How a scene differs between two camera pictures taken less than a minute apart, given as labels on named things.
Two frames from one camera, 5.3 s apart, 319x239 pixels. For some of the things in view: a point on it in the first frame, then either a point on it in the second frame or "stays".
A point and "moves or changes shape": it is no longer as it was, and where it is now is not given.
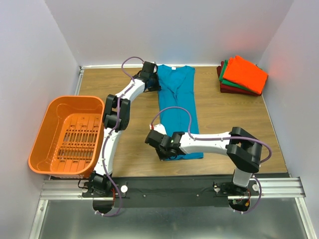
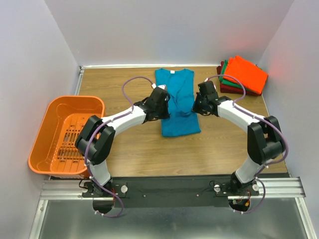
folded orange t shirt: x=242 y=73 stays
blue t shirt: x=178 y=111 moves or changes shape
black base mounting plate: x=196 y=191 stays
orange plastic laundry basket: x=68 y=140 stays
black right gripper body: x=162 y=155 → x=200 y=102
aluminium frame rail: x=280 y=188 stays
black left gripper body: x=154 y=85 → x=162 y=111
